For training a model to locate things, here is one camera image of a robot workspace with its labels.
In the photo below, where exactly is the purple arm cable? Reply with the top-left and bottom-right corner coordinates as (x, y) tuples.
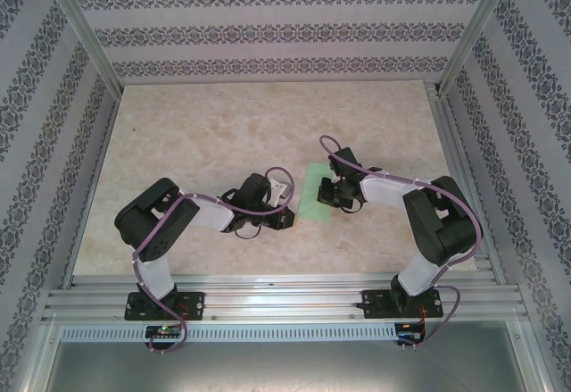
(132, 166), (295, 356)
(319, 135), (485, 352)

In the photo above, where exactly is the slotted grey cable duct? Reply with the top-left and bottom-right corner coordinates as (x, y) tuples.
(60, 323), (398, 343)

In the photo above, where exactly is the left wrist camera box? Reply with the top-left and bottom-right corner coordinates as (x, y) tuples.
(267, 177), (291, 204)

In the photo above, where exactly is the aluminium mounting rail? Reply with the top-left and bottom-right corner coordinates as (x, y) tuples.
(42, 275), (530, 321)

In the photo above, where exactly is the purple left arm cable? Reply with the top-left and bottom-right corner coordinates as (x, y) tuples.
(132, 166), (295, 356)

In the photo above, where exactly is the light green cloth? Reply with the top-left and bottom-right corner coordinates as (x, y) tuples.
(296, 162), (335, 222)

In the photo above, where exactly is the aluminium frame post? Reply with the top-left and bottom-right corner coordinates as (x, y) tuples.
(37, 0), (124, 94)
(439, 0), (521, 96)

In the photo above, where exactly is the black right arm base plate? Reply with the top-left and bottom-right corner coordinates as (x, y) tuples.
(361, 288), (445, 321)

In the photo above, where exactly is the aluminium side rail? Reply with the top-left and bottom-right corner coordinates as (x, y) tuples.
(426, 82), (508, 284)
(62, 90), (122, 288)

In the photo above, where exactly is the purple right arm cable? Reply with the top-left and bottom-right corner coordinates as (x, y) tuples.
(319, 135), (485, 352)

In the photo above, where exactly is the grey metal sheet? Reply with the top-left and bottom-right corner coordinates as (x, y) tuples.
(44, 340), (536, 392)

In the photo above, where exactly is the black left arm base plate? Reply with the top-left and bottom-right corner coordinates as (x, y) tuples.
(126, 291), (207, 322)

